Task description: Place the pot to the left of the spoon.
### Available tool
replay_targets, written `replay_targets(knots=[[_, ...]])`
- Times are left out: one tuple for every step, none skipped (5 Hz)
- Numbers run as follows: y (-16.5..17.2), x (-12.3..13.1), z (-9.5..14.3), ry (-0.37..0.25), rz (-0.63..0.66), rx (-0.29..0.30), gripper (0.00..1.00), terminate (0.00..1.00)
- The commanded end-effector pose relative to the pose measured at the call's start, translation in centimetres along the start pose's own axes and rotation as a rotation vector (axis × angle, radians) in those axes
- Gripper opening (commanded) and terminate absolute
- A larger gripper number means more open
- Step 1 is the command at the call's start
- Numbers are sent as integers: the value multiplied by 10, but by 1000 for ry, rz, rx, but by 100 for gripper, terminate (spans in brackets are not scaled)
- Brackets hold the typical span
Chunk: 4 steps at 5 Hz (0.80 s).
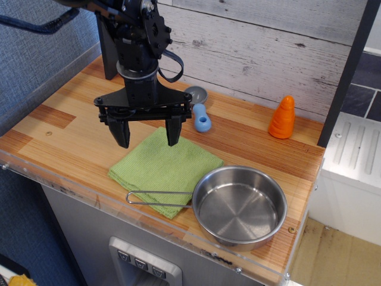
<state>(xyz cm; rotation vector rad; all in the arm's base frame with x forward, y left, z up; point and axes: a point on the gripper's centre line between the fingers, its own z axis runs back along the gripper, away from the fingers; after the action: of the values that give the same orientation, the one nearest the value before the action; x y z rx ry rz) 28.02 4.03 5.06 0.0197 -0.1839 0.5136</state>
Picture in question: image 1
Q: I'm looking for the yellow object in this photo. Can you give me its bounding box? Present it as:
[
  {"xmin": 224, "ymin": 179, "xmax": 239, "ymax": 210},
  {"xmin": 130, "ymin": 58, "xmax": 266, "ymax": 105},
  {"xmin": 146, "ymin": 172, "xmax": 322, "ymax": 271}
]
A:
[{"xmin": 8, "ymin": 275, "xmax": 37, "ymax": 286}]

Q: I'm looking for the blue and grey spoon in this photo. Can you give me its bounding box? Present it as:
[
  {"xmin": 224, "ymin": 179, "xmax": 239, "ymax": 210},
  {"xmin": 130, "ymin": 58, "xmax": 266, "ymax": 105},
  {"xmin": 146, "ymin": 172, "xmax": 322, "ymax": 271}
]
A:
[{"xmin": 185, "ymin": 86, "xmax": 212, "ymax": 133}]

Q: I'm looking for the orange toy carrot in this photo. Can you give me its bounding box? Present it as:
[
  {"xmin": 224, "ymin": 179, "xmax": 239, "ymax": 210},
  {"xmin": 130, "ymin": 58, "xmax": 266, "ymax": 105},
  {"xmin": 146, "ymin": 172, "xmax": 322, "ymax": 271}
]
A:
[{"xmin": 268, "ymin": 95, "xmax": 295, "ymax": 139}]

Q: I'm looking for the clear acrylic edge guard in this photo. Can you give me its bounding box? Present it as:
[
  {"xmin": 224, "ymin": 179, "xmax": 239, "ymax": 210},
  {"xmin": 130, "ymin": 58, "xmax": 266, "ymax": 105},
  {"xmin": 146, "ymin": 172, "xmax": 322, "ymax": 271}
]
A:
[{"xmin": 0, "ymin": 148, "xmax": 325, "ymax": 284}]

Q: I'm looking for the green folded cloth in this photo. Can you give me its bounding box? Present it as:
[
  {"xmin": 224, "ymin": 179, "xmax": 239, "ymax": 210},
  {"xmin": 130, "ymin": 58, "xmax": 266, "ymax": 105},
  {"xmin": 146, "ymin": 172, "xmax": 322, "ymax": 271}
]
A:
[{"xmin": 108, "ymin": 127, "xmax": 224, "ymax": 219}]

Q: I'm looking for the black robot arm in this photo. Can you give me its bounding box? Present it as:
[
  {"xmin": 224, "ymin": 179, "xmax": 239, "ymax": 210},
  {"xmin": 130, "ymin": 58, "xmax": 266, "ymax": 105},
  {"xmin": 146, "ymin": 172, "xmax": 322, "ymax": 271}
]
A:
[{"xmin": 60, "ymin": 1, "xmax": 192, "ymax": 148}]

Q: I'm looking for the dark grey right post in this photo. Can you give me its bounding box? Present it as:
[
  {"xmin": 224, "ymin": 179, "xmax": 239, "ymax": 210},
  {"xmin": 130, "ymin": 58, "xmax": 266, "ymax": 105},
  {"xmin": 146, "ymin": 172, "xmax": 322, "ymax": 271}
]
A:
[{"xmin": 317, "ymin": 0, "xmax": 380, "ymax": 147}]

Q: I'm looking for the dark grey left post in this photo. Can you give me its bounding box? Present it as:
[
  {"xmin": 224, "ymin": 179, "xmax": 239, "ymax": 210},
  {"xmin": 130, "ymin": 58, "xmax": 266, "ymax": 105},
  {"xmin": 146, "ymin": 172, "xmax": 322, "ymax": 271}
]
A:
[{"xmin": 96, "ymin": 14, "xmax": 118, "ymax": 80}]

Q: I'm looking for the dark grey post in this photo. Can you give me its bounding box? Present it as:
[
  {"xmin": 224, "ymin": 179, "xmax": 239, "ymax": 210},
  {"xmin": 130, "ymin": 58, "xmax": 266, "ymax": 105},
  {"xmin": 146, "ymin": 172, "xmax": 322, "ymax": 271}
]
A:
[
  {"xmin": 96, "ymin": 14, "xmax": 118, "ymax": 80},
  {"xmin": 317, "ymin": 0, "xmax": 380, "ymax": 147}
]

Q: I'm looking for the stainless steel pot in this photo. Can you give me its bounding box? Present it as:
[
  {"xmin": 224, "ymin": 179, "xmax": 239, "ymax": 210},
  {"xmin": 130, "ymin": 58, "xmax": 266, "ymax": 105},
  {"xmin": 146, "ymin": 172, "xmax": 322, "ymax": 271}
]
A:
[{"xmin": 126, "ymin": 165, "xmax": 288, "ymax": 251}]

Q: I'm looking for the black cable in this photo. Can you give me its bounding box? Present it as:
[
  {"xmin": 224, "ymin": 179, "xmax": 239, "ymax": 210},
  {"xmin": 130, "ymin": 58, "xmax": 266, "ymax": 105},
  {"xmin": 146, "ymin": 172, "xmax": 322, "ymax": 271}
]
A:
[{"xmin": 157, "ymin": 49, "xmax": 185, "ymax": 83}]

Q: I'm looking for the white ribbed appliance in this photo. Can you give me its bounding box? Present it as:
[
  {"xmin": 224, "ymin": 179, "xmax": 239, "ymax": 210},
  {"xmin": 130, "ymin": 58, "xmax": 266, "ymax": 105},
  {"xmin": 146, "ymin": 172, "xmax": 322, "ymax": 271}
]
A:
[{"xmin": 308, "ymin": 113, "xmax": 380, "ymax": 244}]

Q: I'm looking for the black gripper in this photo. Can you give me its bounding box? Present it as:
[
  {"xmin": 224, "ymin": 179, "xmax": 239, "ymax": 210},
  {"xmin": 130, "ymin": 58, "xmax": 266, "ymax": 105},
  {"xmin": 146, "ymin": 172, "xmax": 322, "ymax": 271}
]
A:
[{"xmin": 94, "ymin": 74, "xmax": 192, "ymax": 148}]

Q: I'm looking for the silver control panel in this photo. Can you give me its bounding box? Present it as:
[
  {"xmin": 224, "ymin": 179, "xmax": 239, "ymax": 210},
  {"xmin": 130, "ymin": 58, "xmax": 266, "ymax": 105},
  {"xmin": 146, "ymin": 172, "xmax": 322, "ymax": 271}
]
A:
[{"xmin": 108, "ymin": 237, "xmax": 183, "ymax": 285}]

